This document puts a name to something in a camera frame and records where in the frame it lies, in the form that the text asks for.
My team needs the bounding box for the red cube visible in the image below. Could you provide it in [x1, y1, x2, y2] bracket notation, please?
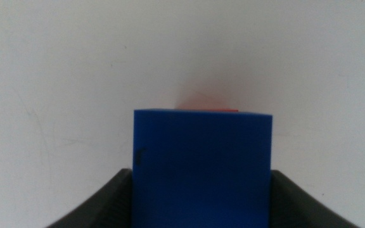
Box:
[176, 108, 239, 113]

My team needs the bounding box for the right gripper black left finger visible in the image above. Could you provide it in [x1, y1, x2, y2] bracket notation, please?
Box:
[46, 168, 134, 228]

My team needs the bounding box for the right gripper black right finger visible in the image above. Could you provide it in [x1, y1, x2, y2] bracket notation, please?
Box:
[269, 170, 359, 228]

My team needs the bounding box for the blue cube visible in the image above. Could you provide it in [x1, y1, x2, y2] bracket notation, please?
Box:
[131, 108, 274, 228]

